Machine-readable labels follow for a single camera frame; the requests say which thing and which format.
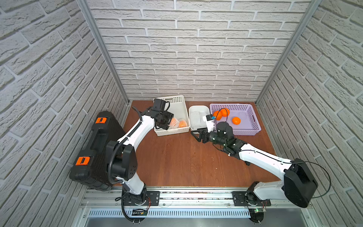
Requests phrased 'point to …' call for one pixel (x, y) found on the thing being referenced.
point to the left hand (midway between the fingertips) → (176, 116)
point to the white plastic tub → (198, 108)
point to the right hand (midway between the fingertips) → (196, 131)
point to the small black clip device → (247, 163)
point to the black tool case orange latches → (91, 167)
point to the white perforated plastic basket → (178, 107)
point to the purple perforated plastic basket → (249, 124)
